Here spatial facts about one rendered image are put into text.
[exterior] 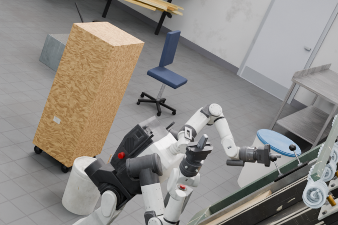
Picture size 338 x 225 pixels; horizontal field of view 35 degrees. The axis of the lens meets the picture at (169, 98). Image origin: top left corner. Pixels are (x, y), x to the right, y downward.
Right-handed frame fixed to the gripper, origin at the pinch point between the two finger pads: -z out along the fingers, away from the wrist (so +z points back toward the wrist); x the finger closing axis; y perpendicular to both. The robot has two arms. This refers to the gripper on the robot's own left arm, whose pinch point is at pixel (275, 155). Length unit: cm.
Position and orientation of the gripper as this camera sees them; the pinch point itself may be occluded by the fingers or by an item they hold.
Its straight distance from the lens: 294.5
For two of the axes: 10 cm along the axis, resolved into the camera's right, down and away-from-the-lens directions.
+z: -9.2, -0.2, 3.8
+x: 0.5, 9.8, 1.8
